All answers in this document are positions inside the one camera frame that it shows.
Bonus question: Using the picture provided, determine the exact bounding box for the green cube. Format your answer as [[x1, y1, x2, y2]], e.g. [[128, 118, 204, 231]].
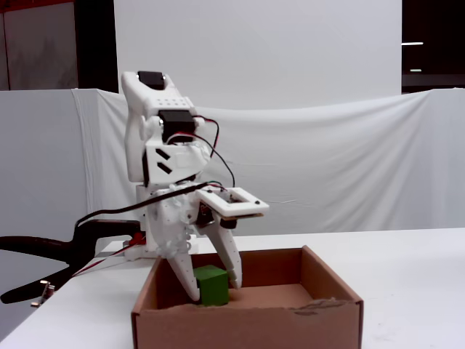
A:
[[192, 265, 230, 307]]

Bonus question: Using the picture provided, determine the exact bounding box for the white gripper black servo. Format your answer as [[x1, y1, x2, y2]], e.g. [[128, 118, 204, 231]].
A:
[[146, 182, 243, 302]]

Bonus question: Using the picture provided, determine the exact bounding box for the white draped cloth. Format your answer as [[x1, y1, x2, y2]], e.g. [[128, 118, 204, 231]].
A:
[[70, 87, 465, 241]]

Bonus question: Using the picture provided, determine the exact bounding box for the black spring clamp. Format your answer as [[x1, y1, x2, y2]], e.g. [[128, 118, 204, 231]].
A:
[[0, 217, 146, 308]]

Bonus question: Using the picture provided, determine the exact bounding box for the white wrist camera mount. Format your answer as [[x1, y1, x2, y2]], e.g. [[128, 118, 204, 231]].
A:
[[195, 187, 270, 230]]

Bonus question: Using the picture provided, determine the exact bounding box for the brown wooden cabinet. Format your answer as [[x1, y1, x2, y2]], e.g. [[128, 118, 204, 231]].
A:
[[0, 0, 79, 92]]

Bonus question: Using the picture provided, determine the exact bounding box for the brown cardboard box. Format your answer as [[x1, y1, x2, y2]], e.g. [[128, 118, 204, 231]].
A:
[[131, 244, 364, 349]]

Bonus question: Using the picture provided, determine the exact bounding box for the red black gripper servo cable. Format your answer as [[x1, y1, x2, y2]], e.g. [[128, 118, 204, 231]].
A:
[[169, 116, 236, 192]]

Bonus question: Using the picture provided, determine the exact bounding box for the white backdrop board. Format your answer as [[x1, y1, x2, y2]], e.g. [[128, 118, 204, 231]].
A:
[[113, 0, 403, 110]]

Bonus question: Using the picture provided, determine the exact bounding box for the black camera cable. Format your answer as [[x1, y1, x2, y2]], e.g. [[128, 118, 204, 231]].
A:
[[74, 181, 228, 228]]

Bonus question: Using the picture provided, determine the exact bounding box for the white partition panel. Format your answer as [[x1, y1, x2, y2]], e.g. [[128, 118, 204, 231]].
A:
[[0, 89, 79, 239]]

